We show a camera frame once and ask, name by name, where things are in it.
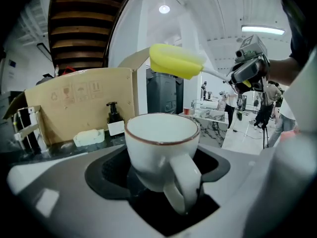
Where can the dark wooden staircase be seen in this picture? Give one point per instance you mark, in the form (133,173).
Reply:
(81,26)

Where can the brown cardboard box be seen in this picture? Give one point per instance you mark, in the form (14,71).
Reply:
(81,100)

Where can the black pump soap bottle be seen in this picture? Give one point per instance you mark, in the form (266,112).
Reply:
(115,120)

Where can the person's dark shirt sleeve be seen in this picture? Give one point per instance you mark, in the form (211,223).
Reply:
(297,21)

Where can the white metal rack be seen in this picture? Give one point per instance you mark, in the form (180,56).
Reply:
(27,130)

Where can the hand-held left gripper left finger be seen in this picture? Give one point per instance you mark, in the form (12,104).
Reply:
(57,180)

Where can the round ceiling lamp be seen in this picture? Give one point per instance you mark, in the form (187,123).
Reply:
(164,9)

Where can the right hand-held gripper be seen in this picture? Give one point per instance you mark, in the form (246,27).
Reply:
(257,47)

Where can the white soap dish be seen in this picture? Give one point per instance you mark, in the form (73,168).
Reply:
(89,137)

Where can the marble counter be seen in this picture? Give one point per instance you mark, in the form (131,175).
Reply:
(213,128)

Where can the dark grey bin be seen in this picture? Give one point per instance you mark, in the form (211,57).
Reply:
(161,93)

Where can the person's right forearm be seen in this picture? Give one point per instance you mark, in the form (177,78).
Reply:
(282,69)

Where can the white cup with brown rim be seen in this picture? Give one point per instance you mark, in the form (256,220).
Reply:
(161,155)

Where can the long ceiling tube light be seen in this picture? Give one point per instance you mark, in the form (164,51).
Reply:
(262,30)

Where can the small red cup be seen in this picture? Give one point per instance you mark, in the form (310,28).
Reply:
(186,111)

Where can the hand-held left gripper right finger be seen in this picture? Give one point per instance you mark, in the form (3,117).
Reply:
(237,182)

